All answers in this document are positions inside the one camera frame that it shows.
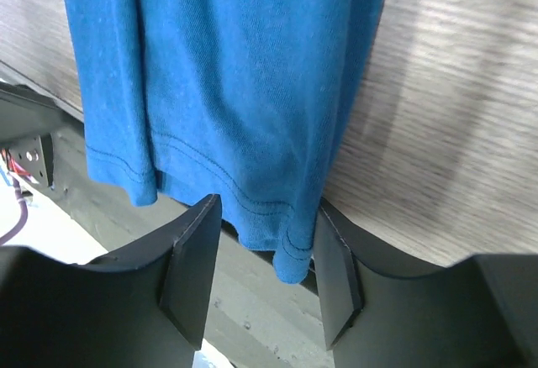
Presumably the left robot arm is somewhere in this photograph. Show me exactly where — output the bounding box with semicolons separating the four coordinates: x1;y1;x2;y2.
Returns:
8;134;54;187

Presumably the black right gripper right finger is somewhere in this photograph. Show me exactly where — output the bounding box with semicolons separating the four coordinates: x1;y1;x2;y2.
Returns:
314;201;537;367

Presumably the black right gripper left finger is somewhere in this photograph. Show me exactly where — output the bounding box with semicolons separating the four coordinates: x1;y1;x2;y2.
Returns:
1;195;222;367

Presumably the blue t shirt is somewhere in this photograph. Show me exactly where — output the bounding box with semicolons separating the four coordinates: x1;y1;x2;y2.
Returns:
64;0;384;284

